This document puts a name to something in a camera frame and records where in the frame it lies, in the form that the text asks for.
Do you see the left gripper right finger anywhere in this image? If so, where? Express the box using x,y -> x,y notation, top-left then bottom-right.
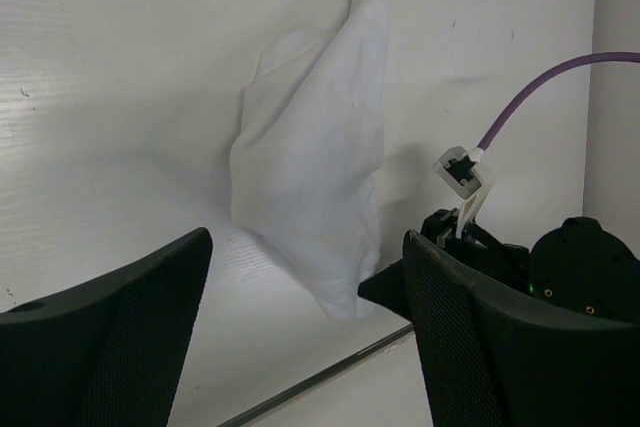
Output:
403,230 -> 639,426

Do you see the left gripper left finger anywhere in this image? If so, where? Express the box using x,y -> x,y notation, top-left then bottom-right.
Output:
1,228 -> 213,426

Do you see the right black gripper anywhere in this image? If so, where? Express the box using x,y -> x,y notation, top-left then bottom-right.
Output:
358,209 -> 639,320

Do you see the white skirt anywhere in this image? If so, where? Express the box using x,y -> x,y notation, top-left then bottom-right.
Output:
229,0 -> 389,321

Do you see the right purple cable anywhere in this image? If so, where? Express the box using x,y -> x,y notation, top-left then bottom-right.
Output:
477,51 -> 640,153

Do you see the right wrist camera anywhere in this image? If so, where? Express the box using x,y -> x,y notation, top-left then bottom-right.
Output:
434,146 -> 494,239

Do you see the aluminium table edge rail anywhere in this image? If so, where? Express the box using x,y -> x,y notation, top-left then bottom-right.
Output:
219,324 -> 414,427

